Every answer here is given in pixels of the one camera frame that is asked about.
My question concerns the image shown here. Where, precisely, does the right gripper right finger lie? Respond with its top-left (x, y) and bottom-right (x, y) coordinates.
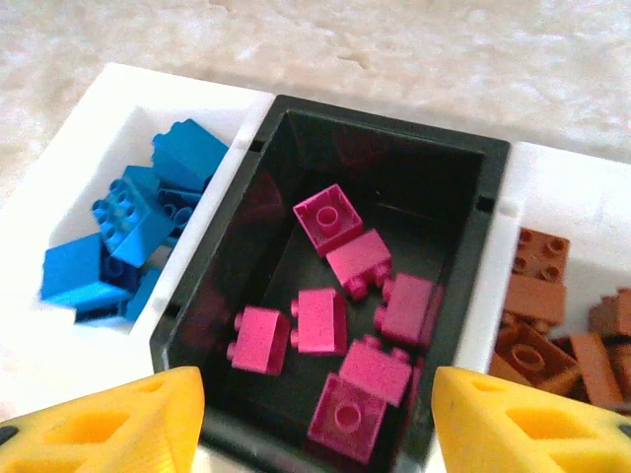
top-left (432, 365), bottom-right (631, 473)

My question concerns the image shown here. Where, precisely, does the orange lego brick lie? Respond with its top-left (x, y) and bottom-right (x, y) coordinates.
top-left (569, 332), bottom-right (625, 405)
top-left (487, 322), bottom-right (583, 395)
top-left (510, 227), bottom-right (572, 285)
top-left (586, 288), bottom-right (631, 341)
top-left (608, 339), bottom-right (631, 410)
top-left (502, 273), bottom-right (568, 331)

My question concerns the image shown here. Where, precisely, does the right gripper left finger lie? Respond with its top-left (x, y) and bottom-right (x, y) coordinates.
top-left (0, 367), bottom-right (206, 473)

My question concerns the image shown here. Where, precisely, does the pink lego brick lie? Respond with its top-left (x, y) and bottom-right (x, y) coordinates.
top-left (292, 183), bottom-right (365, 258)
top-left (226, 304), bottom-right (292, 376)
top-left (338, 333), bottom-right (414, 408)
top-left (290, 287), bottom-right (349, 356)
top-left (324, 229), bottom-right (394, 302)
top-left (306, 372), bottom-right (388, 465)
top-left (373, 272), bottom-right (445, 350)

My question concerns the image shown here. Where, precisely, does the black plastic bin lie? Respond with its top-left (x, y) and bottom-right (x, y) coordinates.
top-left (149, 94), bottom-right (512, 473)

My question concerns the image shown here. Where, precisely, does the white plastic bin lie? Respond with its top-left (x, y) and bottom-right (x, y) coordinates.
top-left (426, 141), bottom-right (631, 473)
top-left (0, 61), bottom-right (277, 430)

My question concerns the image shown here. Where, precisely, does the blue lego brick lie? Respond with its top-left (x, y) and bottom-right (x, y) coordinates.
top-left (157, 186), bottom-right (203, 237)
top-left (38, 231), bottom-right (134, 309)
top-left (91, 165), bottom-right (186, 270)
top-left (150, 119), bottom-right (231, 193)
top-left (117, 268), bottom-right (164, 321)

